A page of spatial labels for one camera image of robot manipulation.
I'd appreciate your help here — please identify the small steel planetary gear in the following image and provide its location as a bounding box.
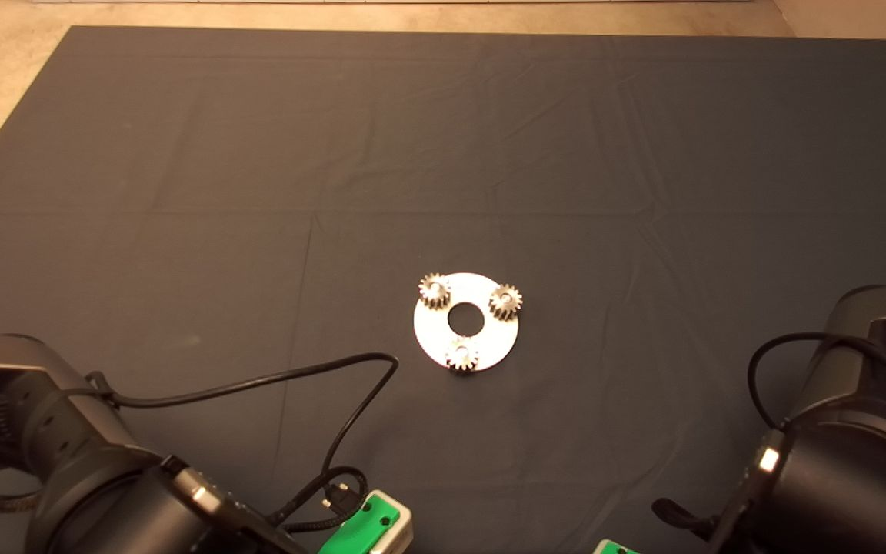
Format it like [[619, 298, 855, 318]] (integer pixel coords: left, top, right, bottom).
[[418, 272, 454, 311], [487, 283, 525, 321], [445, 337, 481, 375]]

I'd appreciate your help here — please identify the round metal carrier plate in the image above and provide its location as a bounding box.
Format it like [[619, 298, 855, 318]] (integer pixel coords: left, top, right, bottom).
[[413, 272, 521, 375]]

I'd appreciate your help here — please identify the dark grey table cloth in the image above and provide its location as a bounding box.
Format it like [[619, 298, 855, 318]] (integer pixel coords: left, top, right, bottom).
[[0, 25, 886, 554]]

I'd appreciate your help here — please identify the black left camera cable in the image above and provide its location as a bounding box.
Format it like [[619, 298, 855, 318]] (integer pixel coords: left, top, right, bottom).
[[101, 352, 401, 534]]

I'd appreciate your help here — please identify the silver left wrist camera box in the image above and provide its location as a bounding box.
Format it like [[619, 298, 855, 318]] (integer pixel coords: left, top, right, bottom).
[[366, 489, 415, 554]]

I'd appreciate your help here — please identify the green left camera mount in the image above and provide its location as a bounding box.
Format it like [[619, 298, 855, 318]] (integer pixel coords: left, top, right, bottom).
[[318, 494, 400, 554]]

